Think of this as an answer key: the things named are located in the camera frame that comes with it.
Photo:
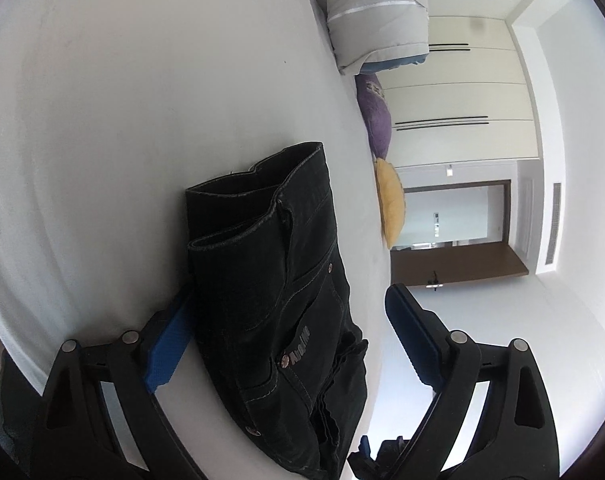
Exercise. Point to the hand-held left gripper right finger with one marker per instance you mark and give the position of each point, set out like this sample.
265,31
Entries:
412,335

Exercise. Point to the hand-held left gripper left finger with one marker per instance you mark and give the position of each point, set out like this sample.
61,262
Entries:
170,345

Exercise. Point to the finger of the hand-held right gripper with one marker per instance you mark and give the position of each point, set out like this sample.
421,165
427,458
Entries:
365,452

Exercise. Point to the black denim pants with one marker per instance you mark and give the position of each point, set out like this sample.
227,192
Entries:
282,310

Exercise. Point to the dark brown door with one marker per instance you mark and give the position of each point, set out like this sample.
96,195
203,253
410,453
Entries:
462,262

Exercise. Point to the yellow cushion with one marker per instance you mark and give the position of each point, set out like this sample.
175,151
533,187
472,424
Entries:
390,200

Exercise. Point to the purple cushion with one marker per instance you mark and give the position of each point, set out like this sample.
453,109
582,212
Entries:
377,115

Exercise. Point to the white wardrobe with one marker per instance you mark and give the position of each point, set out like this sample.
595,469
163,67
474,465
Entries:
462,100

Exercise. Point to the rolled white duvet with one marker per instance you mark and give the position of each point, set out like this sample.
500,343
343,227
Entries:
377,10

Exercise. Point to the white wall control panel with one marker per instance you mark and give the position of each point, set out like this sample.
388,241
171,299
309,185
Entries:
437,225

